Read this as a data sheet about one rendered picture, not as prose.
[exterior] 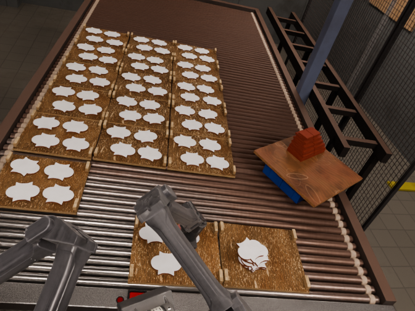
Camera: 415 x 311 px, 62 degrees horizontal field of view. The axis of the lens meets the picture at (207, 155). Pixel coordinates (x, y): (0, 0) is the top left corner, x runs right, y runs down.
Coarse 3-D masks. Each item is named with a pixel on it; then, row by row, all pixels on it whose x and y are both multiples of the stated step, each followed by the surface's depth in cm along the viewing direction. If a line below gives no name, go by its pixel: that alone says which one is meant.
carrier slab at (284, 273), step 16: (224, 224) 179; (224, 240) 172; (240, 240) 174; (256, 240) 176; (272, 240) 178; (288, 240) 181; (224, 256) 165; (272, 256) 171; (288, 256) 173; (240, 272) 160; (256, 272) 162; (272, 272) 164; (288, 272) 166; (240, 288) 155; (256, 288) 156; (272, 288) 157; (288, 288) 159; (304, 288) 161
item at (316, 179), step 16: (272, 144) 224; (288, 144) 228; (272, 160) 211; (288, 160) 215; (304, 160) 218; (320, 160) 222; (336, 160) 226; (288, 176) 203; (304, 176) 206; (320, 176) 210; (336, 176) 213; (352, 176) 217; (304, 192) 196; (320, 192) 199; (336, 192) 202
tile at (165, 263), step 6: (162, 252) 158; (156, 258) 155; (162, 258) 156; (168, 258) 156; (174, 258) 157; (156, 264) 153; (162, 264) 153; (168, 264) 154; (174, 264) 154; (156, 270) 151; (162, 270) 151; (168, 270) 152; (174, 270) 152
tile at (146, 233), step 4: (144, 228) 165; (148, 228) 166; (140, 232) 163; (144, 232) 164; (148, 232) 164; (152, 232) 165; (140, 236) 162; (144, 236) 162; (148, 236) 162; (152, 236) 163; (156, 236) 163; (144, 240) 162; (148, 240) 161; (152, 240) 161; (156, 240) 162; (160, 240) 162
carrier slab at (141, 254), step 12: (204, 228) 175; (204, 240) 169; (216, 240) 171; (132, 252) 156; (144, 252) 157; (156, 252) 158; (168, 252) 160; (204, 252) 164; (216, 252) 165; (144, 264) 153; (216, 264) 160; (144, 276) 148; (156, 276) 149; (168, 276) 151; (180, 276) 152; (216, 276) 156
